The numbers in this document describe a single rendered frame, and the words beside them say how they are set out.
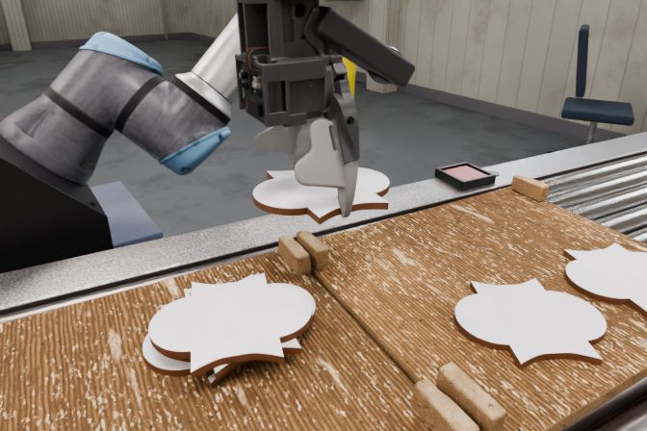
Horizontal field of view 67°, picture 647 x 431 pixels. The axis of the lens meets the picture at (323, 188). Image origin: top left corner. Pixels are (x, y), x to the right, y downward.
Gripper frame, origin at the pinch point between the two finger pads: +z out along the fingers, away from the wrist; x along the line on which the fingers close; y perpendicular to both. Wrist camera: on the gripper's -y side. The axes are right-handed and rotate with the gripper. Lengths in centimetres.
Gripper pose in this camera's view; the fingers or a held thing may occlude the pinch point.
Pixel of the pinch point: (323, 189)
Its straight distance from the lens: 50.6
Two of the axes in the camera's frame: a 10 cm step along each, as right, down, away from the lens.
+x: 4.7, 3.5, -8.1
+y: -8.8, 2.0, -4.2
